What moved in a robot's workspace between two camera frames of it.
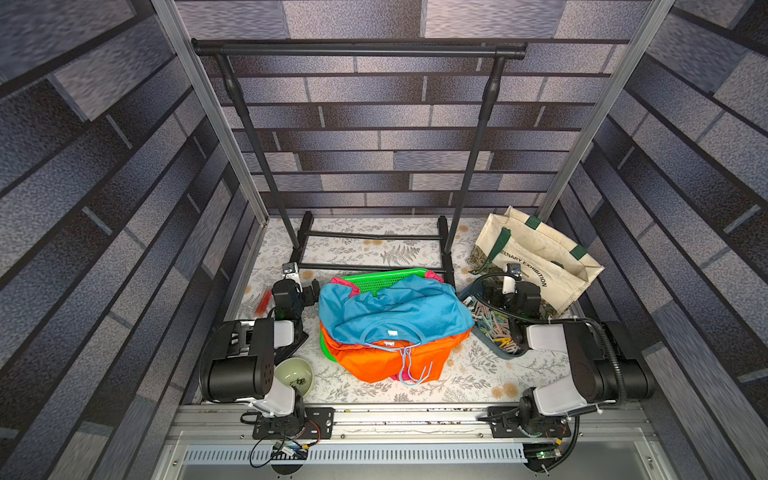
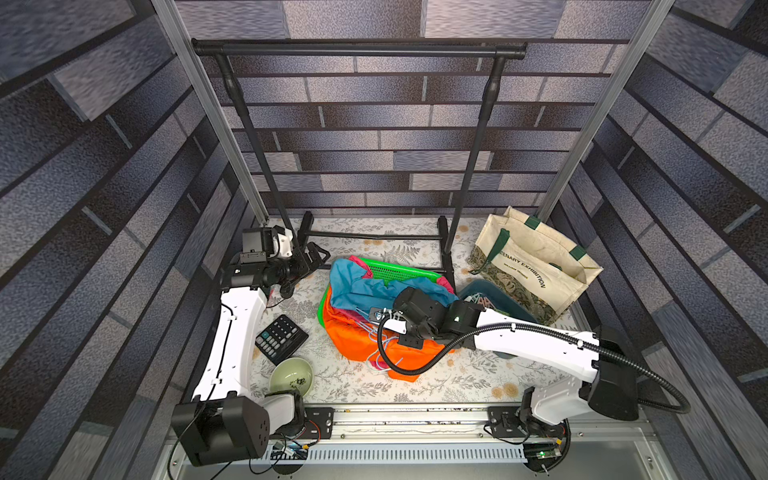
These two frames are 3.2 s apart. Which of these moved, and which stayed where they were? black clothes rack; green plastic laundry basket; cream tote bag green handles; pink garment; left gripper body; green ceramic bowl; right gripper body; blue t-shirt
Moved: blue t-shirt; right gripper body; green plastic laundry basket; pink garment; left gripper body
Stayed: black clothes rack; cream tote bag green handles; green ceramic bowl
